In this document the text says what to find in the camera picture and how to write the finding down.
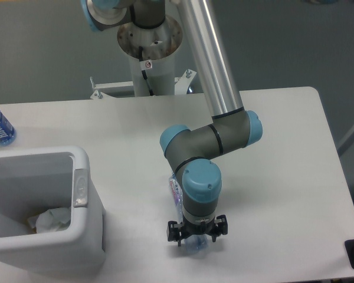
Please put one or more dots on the white left base bracket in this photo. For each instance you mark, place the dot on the white left base bracket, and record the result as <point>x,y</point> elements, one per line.
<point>117,90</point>

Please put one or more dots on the white trash can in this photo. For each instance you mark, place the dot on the white trash can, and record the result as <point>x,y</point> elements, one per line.
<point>38,180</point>

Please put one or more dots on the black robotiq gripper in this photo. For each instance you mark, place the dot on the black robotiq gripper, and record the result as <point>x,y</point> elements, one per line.
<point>214,228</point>

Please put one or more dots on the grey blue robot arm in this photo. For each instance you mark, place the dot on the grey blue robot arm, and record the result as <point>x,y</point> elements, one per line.
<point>191,153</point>

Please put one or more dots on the clear plastic bottle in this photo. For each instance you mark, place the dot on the clear plastic bottle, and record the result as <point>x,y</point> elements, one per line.
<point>194,243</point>

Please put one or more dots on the white base bracket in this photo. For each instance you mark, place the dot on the white base bracket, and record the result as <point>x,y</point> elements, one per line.
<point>117,90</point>
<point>183,84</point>

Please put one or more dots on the white right base bracket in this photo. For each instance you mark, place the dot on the white right base bracket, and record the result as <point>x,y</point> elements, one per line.
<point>183,84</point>

